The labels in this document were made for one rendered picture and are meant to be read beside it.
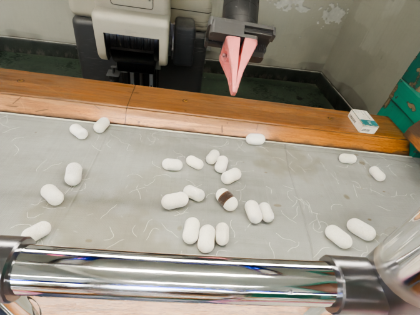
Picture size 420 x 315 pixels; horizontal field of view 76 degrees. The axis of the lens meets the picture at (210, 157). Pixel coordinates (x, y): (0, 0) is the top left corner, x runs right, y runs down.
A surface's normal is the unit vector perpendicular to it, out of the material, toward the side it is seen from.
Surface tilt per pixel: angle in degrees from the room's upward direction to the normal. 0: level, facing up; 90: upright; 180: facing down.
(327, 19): 90
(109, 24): 98
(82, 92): 0
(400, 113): 88
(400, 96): 90
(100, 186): 0
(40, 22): 89
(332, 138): 45
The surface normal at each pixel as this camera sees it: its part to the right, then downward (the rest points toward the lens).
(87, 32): 0.08, 0.68
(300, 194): 0.15, -0.73
